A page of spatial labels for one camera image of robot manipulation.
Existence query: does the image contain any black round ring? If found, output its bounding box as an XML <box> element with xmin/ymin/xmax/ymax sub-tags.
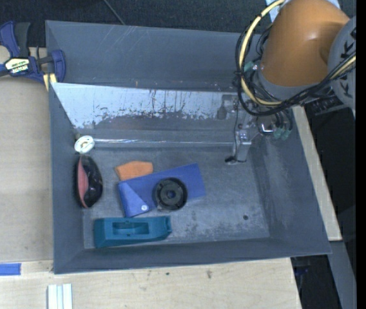
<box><xmin>152</xmin><ymin>177</ymin><xmax>189</xmax><ymax>212</ymax></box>

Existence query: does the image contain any orange cloth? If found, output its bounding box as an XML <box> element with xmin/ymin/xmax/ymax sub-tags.
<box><xmin>114</xmin><ymin>160</ymin><xmax>154</xmax><ymax>182</ymax></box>

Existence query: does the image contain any grey metal bin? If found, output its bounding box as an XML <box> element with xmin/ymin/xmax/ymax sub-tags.
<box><xmin>44</xmin><ymin>20</ymin><xmax>332</xmax><ymax>275</ymax></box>

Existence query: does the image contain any teal tape dispenser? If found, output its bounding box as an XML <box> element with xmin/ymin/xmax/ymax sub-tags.
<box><xmin>93</xmin><ymin>215</ymin><xmax>173</xmax><ymax>249</ymax></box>

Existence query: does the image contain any white plastic ring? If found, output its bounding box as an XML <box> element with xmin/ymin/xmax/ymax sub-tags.
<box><xmin>74</xmin><ymin>135</ymin><xmax>96</xmax><ymax>155</ymax></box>

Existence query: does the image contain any black and pink oval brush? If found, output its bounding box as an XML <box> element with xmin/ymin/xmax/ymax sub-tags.
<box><xmin>74</xmin><ymin>155</ymin><xmax>104</xmax><ymax>209</ymax></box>

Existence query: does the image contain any blue flat pouch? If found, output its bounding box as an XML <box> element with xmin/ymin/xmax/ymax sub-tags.
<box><xmin>117</xmin><ymin>163</ymin><xmax>207</xmax><ymax>219</ymax></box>

